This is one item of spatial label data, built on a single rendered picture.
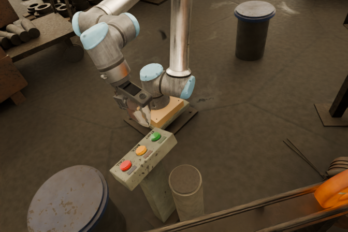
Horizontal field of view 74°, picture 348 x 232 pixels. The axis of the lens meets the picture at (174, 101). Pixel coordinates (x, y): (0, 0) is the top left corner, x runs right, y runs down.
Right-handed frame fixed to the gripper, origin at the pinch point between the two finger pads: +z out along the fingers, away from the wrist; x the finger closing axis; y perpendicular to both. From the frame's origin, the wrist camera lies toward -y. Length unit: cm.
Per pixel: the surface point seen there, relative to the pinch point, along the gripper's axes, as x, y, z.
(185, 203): 8.3, -12.9, 27.6
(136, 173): 14.7, -5.4, 8.0
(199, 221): 16.4, -34.8, 7.2
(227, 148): -46, 15, 65
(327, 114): -108, -22, 77
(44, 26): -45, 207, -40
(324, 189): -7, -53, 12
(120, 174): 18.3, -1.0, 6.8
